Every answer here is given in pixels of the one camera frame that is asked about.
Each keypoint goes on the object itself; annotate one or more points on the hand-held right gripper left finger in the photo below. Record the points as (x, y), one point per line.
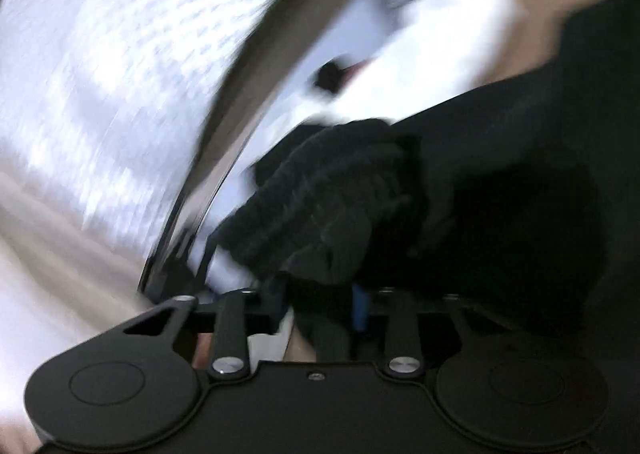
(232, 329)

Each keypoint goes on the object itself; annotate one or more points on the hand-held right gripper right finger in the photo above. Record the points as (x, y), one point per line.
(359, 309)

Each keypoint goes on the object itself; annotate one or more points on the black garment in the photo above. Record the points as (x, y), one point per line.
(450, 209)

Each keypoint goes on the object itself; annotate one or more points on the dark bar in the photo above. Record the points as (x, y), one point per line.
(260, 73)

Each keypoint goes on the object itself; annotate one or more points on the white duvet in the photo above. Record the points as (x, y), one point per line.
(440, 33)

